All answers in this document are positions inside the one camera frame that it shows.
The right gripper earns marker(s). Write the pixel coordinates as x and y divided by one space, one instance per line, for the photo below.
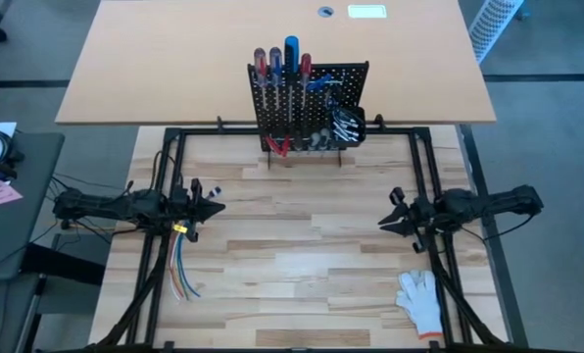
417 216

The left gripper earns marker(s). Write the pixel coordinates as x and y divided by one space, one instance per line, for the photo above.
186 208

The chrome socket extension bar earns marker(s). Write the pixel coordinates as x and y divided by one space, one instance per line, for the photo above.
351 133
349 122

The long chrome deep socket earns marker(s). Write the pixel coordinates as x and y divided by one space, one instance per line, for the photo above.
339 133

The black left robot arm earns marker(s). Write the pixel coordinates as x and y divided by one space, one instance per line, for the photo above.
106 206

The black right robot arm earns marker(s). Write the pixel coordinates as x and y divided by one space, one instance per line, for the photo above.
488 203

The yellow tape label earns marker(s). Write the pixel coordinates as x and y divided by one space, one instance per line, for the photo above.
180 228

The white work glove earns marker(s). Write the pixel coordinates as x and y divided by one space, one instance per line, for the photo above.
419 304

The black pegboard bin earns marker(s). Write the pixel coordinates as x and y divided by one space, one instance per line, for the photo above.
361 125

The black metal pegboard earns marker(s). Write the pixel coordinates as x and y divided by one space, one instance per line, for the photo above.
316 105

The light wooden desk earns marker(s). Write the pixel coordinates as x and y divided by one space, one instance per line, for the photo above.
150 59

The grey side cabinet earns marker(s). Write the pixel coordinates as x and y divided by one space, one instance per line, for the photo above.
22 230

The pink sticky note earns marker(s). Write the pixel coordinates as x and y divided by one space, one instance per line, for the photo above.
0 192

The white desk plate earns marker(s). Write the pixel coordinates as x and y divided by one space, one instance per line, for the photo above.
367 11

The white perforated panel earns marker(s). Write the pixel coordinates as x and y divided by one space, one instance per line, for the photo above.
493 24

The round desk grommet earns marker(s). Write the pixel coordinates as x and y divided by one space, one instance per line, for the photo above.
326 12

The black table frame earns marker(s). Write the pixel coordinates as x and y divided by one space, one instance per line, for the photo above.
209 131

